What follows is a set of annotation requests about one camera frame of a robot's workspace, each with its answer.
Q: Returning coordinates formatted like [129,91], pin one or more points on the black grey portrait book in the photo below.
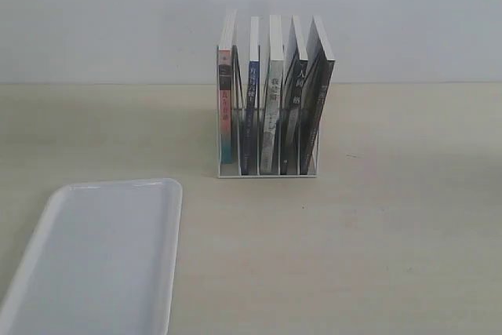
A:
[296,66]

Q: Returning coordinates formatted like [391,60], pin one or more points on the grey white spine book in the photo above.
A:
[273,92]

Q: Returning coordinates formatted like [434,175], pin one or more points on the white wire book rack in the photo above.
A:
[233,170]

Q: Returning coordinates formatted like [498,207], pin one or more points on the blue moon cover book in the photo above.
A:
[252,89]

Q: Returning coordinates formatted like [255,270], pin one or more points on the pink teal cover book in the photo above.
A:
[225,61]

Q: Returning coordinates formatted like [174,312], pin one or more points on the white plastic tray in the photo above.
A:
[101,260]

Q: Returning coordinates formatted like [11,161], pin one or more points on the dark brown gold-leaf book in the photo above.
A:
[320,65]

